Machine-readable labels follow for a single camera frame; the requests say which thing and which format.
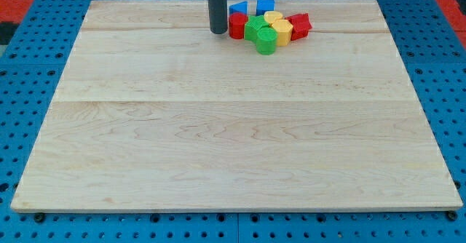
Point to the blue triangle block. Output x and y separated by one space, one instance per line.
241 7

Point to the blue cube block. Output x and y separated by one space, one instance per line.
263 6

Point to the light wooden board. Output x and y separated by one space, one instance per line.
154 113

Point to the green cylinder block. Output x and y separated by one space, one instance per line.
266 41

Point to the red cylinder block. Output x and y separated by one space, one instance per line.
237 23

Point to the green star block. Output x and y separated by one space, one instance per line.
253 25

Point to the yellow hexagon block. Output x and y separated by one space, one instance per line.
284 31

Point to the yellow round block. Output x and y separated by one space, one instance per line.
272 16

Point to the red pentagon block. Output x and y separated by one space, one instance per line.
301 25

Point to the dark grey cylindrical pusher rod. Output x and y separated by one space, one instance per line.
217 10

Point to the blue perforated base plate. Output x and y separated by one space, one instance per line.
34 60

